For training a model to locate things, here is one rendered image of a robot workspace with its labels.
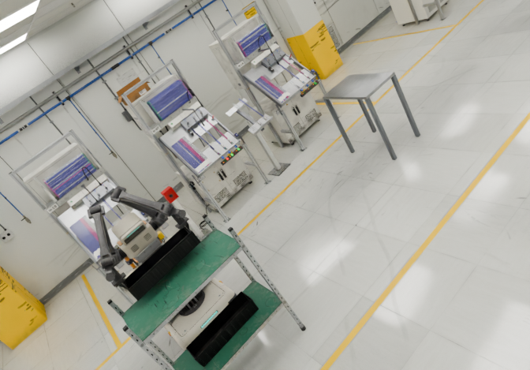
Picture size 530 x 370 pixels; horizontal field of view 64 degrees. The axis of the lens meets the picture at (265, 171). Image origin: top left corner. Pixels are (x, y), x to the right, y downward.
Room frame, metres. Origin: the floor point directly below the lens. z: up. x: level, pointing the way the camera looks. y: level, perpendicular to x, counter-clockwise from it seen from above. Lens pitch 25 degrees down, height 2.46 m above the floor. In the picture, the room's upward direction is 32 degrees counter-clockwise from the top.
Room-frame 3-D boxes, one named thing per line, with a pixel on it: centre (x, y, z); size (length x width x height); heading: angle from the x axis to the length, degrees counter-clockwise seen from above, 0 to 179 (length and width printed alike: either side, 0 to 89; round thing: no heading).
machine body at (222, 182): (5.41, 0.62, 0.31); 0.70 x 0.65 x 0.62; 113
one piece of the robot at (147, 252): (2.92, 1.08, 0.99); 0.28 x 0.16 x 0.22; 114
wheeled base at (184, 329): (3.19, 1.19, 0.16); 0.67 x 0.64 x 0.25; 24
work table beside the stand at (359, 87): (4.21, -1.32, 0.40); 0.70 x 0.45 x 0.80; 20
